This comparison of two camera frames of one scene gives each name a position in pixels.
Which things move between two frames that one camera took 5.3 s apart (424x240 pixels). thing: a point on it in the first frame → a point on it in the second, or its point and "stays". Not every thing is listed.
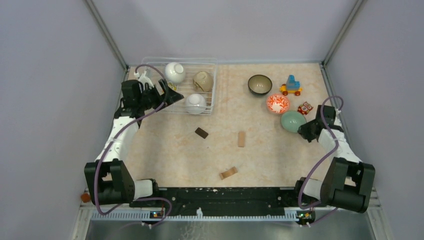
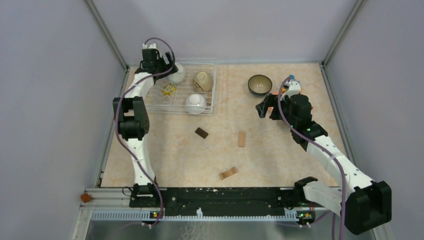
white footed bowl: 175,72 stays
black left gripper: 159,93 → 166,62
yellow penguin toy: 170,85 stays
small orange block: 85,197 stays
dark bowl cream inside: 259,84 stays
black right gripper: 306,130 → 269,105
